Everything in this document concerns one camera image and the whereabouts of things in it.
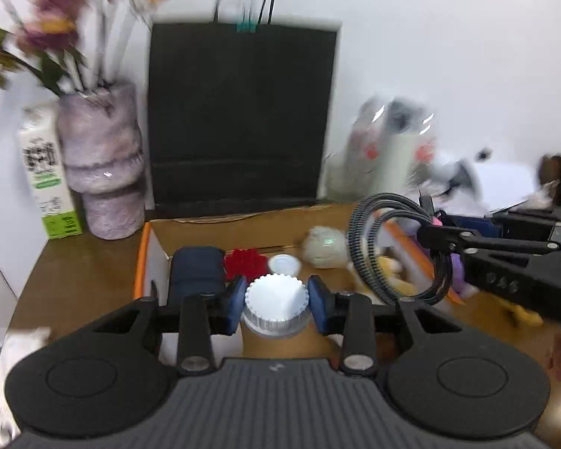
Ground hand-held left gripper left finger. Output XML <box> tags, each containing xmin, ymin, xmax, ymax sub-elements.
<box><xmin>91</xmin><ymin>276</ymin><xmax>248</xmax><ymax>376</ymax></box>

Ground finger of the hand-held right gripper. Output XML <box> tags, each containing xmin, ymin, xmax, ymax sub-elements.
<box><xmin>417</xmin><ymin>224</ymin><xmax>561</xmax><ymax>256</ymax></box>
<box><xmin>442</xmin><ymin>207</ymin><xmax>561</xmax><ymax>242</ymax></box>

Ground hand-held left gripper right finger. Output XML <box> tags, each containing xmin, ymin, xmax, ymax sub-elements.
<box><xmin>307</xmin><ymin>275</ymin><xmax>468</xmax><ymax>378</ymax></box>

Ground red fabric rose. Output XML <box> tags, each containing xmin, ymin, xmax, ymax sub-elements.
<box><xmin>224</xmin><ymin>249</ymin><xmax>268</xmax><ymax>279</ymax></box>

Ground frosted white plastic container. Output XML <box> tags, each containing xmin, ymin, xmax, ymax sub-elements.
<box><xmin>240</xmin><ymin>274</ymin><xmax>309</xmax><ymax>337</ymax></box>

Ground navy zip pouch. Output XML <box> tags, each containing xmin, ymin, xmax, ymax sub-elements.
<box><xmin>168</xmin><ymin>245</ymin><xmax>227</xmax><ymax>309</ymax></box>

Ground iridescent plastic bag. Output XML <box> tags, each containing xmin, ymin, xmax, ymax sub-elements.
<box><xmin>301</xmin><ymin>226</ymin><xmax>351</xmax><ymax>268</ymax></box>

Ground white and yellow plush sheep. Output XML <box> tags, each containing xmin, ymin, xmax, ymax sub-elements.
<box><xmin>348</xmin><ymin>241</ymin><xmax>431</xmax><ymax>301</ymax></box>

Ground black braided cable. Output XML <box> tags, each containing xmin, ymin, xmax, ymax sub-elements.
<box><xmin>346</xmin><ymin>193</ymin><xmax>454</xmax><ymax>307</ymax></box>

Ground red cardboard box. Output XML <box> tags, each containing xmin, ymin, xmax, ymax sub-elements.
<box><xmin>133</xmin><ymin>202</ymin><xmax>468</xmax><ymax>366</ymax></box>

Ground wooden desktop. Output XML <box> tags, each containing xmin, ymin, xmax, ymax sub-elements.
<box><xmin>2</xmin><ymin>231</ymin><xmax>561</xmax><ymax>431</ymax></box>

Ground grey rounded device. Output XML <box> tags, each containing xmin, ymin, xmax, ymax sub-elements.
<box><xmin>437</xmin><ymin>156</ymin><xmax>484</xmax><ymax>199</ymax></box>

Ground small white round lid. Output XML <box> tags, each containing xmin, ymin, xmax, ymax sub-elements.
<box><xmin>267</xmin><ymin>253</ymin><xmax>302</xmax><ymax>277</ymax></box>

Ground white paper stack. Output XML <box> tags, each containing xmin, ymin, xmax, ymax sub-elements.
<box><xmin>472</xmin><ymin>161</ymin><xmax>550</xmax><ymax>213</ymax></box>

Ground white thermos bottle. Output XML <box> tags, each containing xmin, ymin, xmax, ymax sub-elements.
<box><xmin>383</xmin><ymin>98</ymin><xmax>438</xmax><ymax>189</ymax></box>

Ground black paper bag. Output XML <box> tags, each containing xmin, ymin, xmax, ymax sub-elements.
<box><xmin>147</xmin><ymin>0</ymin><xmax>342</xmax><ymax>218</ymax></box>

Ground green and white milk carton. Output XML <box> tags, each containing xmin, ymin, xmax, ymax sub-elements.
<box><xmin>18</xmin><ymin>105</ymin><xmax>84</xmax><ymax>240</ymax></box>

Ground dried flowers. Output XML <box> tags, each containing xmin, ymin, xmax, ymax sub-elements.
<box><xmin>0</xmin><ymin>0</ymin><xmax>174</xmax><ymax>99</ymax></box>

